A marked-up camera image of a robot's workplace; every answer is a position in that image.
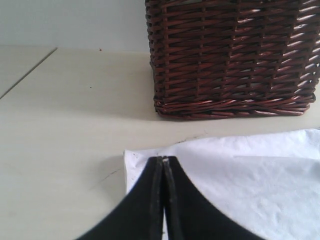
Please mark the dark brown wicker basket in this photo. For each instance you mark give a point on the dark brown wicker basket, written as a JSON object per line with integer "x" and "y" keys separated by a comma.
{"x": 219, "y": 59}

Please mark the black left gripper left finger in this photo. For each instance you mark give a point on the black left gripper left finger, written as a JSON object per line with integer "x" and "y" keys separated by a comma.
{"x": 139, "y": 216}

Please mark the white t-shirt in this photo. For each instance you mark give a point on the white t-shirt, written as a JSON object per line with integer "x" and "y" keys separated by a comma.
{"x": 268, "y": 183}

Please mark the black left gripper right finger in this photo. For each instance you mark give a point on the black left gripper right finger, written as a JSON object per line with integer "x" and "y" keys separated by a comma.
{"x": 189, "y": 215}

